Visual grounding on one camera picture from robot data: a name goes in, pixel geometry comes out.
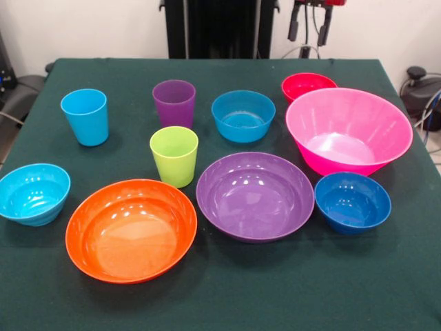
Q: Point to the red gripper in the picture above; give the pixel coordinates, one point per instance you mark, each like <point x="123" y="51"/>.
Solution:
<point x="336" y="2"/>

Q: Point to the red small bowl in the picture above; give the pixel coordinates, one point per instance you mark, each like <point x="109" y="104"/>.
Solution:
<point x="303" y="84"/>

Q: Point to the large pink bowl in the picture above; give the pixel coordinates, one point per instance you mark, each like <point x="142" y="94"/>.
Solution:
<point x="344" y="117"/>

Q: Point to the blue straight-sided bowl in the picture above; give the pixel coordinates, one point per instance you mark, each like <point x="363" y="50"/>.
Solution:
<point x="241" y="132"/>

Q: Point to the purple plastic cup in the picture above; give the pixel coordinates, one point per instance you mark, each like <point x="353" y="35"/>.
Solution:
<point x="174" y="110"/>

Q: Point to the wide purple bowl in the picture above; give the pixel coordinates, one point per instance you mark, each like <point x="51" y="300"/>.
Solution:
<point x="255" y="200"/>

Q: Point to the dark blue small bowl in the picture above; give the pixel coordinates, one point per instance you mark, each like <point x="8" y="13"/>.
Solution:
<point x="351" y="207"/>

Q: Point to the lime green plastic cup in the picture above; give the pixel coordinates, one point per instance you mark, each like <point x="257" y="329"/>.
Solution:
<point x="174" y="162"/>

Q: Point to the light blue plastic cup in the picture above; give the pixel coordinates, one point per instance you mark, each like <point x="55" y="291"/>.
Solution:
<point x="87" y="120"/>

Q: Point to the dark green tablecloth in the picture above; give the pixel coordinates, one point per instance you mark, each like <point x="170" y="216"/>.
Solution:
<point x="241" y="293"/>

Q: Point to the wide orange bowl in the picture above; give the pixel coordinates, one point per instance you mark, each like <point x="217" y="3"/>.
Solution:
<point x="131" y="238"/>

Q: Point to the black equipment box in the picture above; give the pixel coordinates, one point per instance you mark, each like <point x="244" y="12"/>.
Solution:
<point x="5" y="69"/>

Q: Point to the light blue small bowl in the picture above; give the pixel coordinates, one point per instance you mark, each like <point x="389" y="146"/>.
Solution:
<point x="34" y="200"/>

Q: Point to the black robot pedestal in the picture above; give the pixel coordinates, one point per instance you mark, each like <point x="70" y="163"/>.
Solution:
<point x="213" y="27"/>

